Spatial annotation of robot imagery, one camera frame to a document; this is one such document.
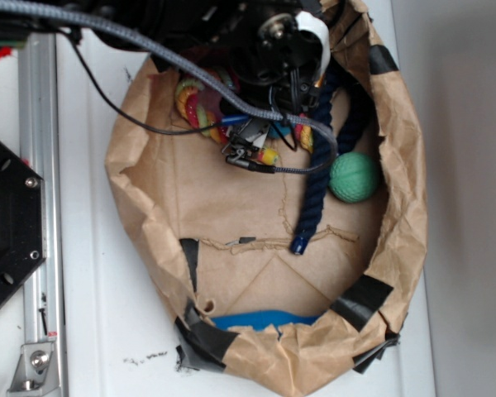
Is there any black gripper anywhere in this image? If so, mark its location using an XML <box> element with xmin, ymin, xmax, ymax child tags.
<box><xmin>221</xmin><ymin>0</ymin><xmax>331</xmax><ymax>169</ymax></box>

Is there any blue dimpled ball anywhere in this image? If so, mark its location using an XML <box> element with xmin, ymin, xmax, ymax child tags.
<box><xmin>267</xmin><ymin>122</ymin><xmax>291</xmax><ymax>139</ymax></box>

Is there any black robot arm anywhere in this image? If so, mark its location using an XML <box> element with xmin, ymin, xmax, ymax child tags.
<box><xmin>59</xmin><ymin>1</ymin><xmax>330</xmax><ymax>173</ymax></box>

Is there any green dimpled ball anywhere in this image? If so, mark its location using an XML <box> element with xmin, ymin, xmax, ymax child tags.
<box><xmin>328</xmin><ymin>152</ymin><xmax>380</xmax><ymax>203</ymax></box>

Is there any brown paper bag bin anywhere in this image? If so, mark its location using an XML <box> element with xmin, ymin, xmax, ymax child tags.
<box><xmin>105</xmin><ymin>1</ymin><xmax>427</xmax><ymax>396</ymax></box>

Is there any blue object under bag rim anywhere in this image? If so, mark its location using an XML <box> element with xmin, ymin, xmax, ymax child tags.
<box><xmin>212</xmin><ymin>310</ymin><xmax>319</xmax><ymax>331</ymax></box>

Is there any white tray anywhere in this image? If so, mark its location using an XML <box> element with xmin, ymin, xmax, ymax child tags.
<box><xmin>54</xmin><ymin>0</ymin><xmax>438</xmax><ymax>397</ymax></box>

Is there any dark blue twisted rope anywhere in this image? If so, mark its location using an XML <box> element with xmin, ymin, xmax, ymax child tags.
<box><xmin>289</xmin><ymin>61</ymin><xmax>371</xmax><ymax>256</ymax></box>

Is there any multicolour twisted rope toy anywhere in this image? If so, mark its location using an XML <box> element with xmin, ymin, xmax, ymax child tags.
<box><xmin>174</xmin><ymin>74</ymin><xmax>313</xmax><ymax>165</ymax></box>

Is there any grey braided cable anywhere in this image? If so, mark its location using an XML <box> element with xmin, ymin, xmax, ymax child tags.
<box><xmin>0</xmin><ymin>0</ymin><xmax>340</xmax><ymax>175</ymax></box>

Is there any thin black wire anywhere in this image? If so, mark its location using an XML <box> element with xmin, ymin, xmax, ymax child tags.
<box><xmin>68</xmin><ymin>28</ymin><xmax>228</xmax><ymax>136</ymax></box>

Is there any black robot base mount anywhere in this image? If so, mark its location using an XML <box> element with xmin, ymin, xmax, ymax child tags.
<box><xmin>0</xmin><ymin>142</ymin><xmax>45</xmax><ymax>309</ymax></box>

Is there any aluminium extrusion rail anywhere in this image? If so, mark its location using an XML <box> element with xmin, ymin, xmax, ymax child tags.
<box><xmin>7</xmin><ymin>34</ymin><xmax>69</xmax><ymax>396</ymax></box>

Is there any metal corner bracket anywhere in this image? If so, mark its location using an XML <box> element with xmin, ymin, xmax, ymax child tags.
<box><xmin>7</xmin><ymin>342</ymin><xmax>60</xmax><ymax>396</ymax></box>

